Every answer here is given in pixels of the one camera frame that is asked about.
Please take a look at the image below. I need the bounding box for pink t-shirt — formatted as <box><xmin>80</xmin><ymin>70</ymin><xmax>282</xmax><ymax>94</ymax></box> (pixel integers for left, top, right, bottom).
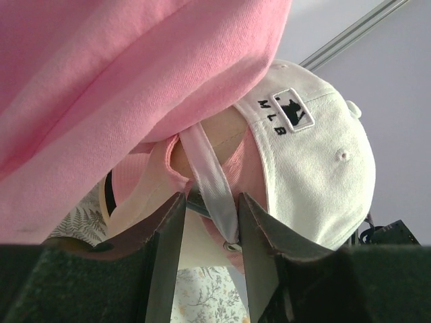
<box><xmin>1</xmin><ymin>1</ymin><xmax>291</xmax><ymax>244</ymax></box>

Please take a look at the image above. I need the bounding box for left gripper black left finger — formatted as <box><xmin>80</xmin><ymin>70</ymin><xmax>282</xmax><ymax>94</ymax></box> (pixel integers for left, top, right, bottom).
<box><xmin>135</xmin><ymin>193</ymin><xmax>186</xmax><ymax>322</ymax></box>

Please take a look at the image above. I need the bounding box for black bucket hat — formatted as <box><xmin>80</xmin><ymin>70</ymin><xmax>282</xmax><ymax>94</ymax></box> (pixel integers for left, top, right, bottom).
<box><xmin>104</xmin><ymin>172</ymin><xmax>117</xmax><ymax>218</ymax></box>

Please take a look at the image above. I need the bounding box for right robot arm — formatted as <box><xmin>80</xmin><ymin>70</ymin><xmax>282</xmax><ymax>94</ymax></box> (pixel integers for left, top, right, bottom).
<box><xmin>345</xmin><ymin>213</ymin><xmax>420</xmax><ymax>246</ymax></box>

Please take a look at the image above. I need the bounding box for aluminium corner post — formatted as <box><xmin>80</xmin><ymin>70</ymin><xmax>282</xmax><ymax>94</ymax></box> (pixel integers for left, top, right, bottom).
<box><xmin>300</xmin><ymin>0</ymin><xmax>409</xmax><ymax>72</ymax></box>

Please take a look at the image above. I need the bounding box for white baseball cap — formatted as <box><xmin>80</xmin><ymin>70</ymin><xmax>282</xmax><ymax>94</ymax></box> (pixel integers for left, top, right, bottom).
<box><xmin>236</xmin><ymin>60</ymin><xmax>376</xmax><ymax>250</ymax></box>

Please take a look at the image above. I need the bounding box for beige straw hat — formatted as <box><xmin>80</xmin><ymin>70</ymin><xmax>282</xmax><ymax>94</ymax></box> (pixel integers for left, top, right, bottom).
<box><xmin>98</xmin><ymin>176</ymin><xmax>111</xmax><ymax>226</ymax></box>

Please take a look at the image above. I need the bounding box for pink baseball cap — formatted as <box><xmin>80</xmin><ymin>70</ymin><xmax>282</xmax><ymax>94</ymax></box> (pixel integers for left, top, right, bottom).
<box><xmin>106</xmin><ymin>130</ymin><xmax>267</xmax><ymax>273</ymax></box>

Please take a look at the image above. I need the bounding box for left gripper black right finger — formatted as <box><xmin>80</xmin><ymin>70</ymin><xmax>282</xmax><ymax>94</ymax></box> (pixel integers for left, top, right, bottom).
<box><xmin>238</xmin><ymin>193</ymin><xmax>332</xmax><ymax>322</ymax></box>

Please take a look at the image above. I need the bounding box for floral table mat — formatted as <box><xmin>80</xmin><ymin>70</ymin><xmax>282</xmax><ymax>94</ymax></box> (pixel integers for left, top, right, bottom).
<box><xmin>50</xmin><ymin>186</ymin><xmax>250</xmax><ymax>323</ymax></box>

